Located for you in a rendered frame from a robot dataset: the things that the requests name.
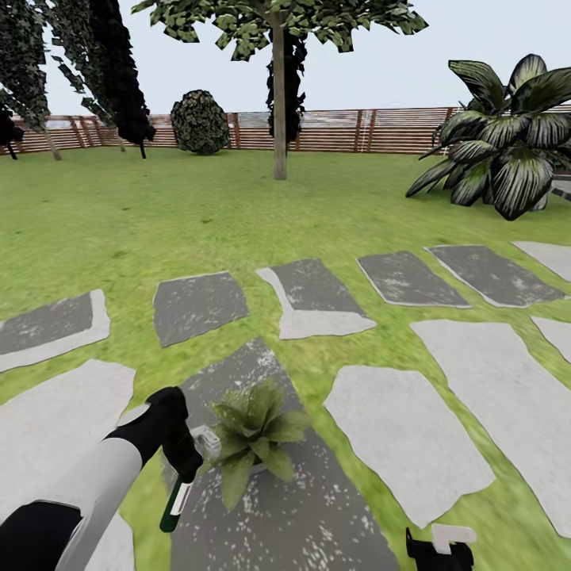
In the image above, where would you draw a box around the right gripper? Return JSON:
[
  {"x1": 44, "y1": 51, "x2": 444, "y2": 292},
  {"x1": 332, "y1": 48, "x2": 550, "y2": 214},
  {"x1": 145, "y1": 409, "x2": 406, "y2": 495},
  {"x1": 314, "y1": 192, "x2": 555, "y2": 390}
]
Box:
[{"x1": 406, "y1": 531, "x2": 472, "y2": 571}]

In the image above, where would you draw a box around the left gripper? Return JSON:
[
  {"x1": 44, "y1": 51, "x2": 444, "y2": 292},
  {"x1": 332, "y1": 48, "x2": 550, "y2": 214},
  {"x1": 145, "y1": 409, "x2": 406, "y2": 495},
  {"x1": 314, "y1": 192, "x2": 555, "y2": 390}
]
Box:
[{"x1": 161, "y1": 428, "x2": 204, "y2": 480}]

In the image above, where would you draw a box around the insectifuge atomizer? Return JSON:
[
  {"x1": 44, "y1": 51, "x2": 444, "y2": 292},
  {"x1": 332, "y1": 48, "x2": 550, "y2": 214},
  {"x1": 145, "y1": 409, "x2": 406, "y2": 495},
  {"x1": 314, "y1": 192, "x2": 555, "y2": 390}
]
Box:
[{"x1": 159, "y1": 476, "x2": 193, "y2": 533}]

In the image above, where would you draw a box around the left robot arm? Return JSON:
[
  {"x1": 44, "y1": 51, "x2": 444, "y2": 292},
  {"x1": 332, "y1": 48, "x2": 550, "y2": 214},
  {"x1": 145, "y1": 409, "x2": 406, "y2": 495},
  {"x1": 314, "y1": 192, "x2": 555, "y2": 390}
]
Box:
[{"x1": 0, "y1": 386, "x2": 222, "y2": 571}]

